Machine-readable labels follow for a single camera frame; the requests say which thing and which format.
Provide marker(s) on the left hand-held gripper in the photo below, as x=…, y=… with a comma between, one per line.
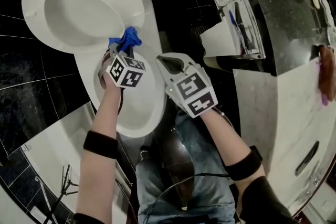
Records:
x=126, y=70

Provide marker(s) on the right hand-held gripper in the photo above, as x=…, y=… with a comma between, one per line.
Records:
x=194, y=91

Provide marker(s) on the blue cloth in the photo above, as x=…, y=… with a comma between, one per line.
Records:
x=128, y=38

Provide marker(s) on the person's right forearm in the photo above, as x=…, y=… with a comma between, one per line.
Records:
x=225, y=139

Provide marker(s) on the person's left forearm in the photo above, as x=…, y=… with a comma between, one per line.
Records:
x=97, y=118

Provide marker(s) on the white toilet bowl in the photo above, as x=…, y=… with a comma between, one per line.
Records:
x=147, y=102

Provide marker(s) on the white toilet lid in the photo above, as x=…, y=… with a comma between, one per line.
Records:
x=81, y=15

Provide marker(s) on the chrome toilet paper holder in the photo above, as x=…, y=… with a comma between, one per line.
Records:
x=246, y=21

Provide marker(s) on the cream waste bin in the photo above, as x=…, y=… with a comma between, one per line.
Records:
x=218, y=63

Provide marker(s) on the round metal floor drain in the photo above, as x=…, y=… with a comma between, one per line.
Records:
x=201, y=31

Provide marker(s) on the person's left shoe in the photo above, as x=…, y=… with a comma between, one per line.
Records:
x=146, y=154

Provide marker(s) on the black left armband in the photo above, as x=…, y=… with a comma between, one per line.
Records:
x=101, y=144

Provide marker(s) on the black armband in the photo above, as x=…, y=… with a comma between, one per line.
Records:
x=101, y=144
x=244, y=165

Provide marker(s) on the white bathtub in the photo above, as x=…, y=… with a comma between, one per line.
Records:
x=60, y=139

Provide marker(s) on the black right armband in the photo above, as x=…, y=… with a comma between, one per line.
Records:
x=244, y=165

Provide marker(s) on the black light stand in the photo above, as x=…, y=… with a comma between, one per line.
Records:
x=67, y=186

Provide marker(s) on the purple cloth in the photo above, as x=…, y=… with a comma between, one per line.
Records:
x=325, y=101

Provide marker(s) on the black smartphone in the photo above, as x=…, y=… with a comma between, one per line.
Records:
x=307, y=158

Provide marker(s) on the person's dark jacket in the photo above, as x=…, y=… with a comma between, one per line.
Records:
x=262, y=202

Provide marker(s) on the chrome grab bar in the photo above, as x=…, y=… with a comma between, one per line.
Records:
x=46, y=196

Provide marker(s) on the white wall soap holder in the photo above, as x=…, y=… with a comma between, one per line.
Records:
x=38, y=213

